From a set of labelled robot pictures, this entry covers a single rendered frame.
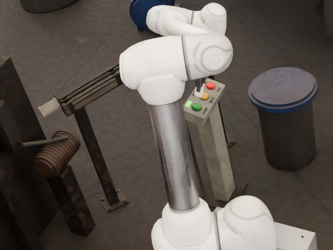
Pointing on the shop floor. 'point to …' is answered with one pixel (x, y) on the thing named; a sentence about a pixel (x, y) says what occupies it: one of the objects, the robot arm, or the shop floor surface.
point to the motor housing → (65, 181)
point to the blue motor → (138, 9)
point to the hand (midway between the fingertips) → (199, 89)
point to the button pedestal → (214, 146)
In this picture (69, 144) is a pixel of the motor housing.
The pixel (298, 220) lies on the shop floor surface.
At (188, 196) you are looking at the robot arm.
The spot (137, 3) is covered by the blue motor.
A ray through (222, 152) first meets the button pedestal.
